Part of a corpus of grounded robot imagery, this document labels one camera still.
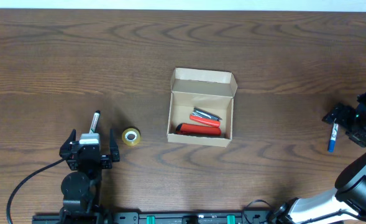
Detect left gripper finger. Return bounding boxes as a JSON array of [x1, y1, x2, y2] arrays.
[[109, 129, 119, 156], [62, 129, 76, 149]]

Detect yellow tape roll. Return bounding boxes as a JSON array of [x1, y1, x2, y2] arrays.
[[122, 128, 141, 146]]

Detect black marker pen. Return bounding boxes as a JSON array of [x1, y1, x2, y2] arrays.
[[89, 110, 101, 134]]

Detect blue marker pen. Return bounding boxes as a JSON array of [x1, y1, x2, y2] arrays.
[[327, 123, 339, 152]]

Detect red utility knife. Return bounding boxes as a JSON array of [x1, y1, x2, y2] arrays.
[[176, 123, 221, 136]]

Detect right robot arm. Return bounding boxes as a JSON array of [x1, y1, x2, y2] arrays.
[[271, 93, 366, 223]]

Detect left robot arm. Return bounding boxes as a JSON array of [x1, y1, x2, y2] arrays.
[[59, 130, 120, 224]]

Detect open cardboard box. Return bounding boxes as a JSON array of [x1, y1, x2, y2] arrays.
[[167, 68, 237, 147]]

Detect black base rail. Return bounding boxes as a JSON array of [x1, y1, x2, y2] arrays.
[[31, 210, 275, 224]]

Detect left black cable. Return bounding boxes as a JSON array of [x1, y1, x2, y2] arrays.
[[6, 157, 68, 224]]

